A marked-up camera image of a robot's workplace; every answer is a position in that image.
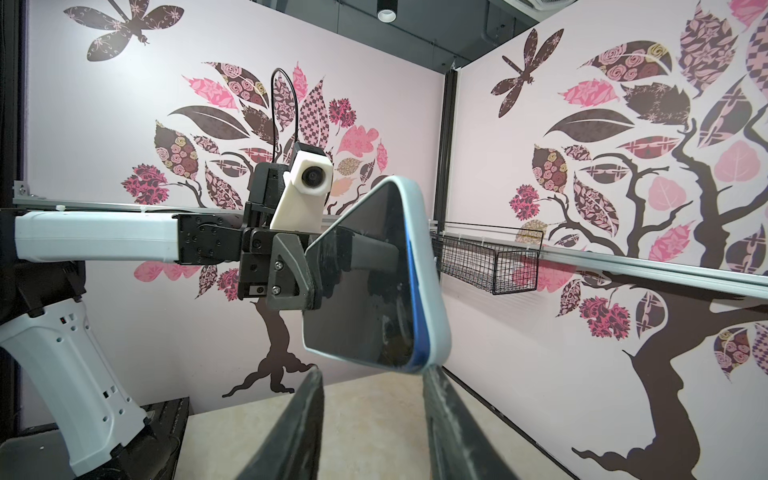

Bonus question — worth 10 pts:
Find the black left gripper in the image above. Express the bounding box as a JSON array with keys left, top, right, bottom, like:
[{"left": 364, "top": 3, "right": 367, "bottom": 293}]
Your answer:
[{"left": 238, "top": 143, "right": 316, "bottom": 311}]

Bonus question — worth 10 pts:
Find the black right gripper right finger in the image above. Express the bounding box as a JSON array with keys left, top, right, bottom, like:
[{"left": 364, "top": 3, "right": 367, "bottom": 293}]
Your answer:
[{"left": 422, "top": 365, "right": 518, "bottom": 480}]

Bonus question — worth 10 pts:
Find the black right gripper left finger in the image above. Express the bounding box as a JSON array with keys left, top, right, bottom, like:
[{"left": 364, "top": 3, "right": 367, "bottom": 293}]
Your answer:
[{"left": 237, "top": 368, "right": 324, "bottom": 480}]

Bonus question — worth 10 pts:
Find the phone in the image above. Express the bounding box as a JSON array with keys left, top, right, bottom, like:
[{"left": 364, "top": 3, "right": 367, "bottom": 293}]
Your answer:
[{"left": 302, "top": 176, "right": 452, "bottom": 374}]

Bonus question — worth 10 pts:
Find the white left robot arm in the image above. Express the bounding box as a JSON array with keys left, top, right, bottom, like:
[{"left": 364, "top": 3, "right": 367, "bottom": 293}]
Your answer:
[{"left": 1, "top": 143, "right": 333, "bottom": 479}]

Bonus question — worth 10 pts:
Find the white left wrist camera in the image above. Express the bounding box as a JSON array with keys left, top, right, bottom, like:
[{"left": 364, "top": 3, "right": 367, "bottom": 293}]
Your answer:
[{"left": 269, "top": 142, "right": 334, "bottom": 234}]

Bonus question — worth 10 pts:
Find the black wire basket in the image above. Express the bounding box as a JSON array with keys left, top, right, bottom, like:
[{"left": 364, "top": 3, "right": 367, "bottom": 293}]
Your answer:
[{"left": 430, "top": 222, "right": 544, "bottom": 295}]

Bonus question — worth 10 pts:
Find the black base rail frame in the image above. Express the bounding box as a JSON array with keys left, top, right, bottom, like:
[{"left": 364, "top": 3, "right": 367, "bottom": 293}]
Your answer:
[{"left": 1, "top": 397, "right": 191, "bottom": 479}]

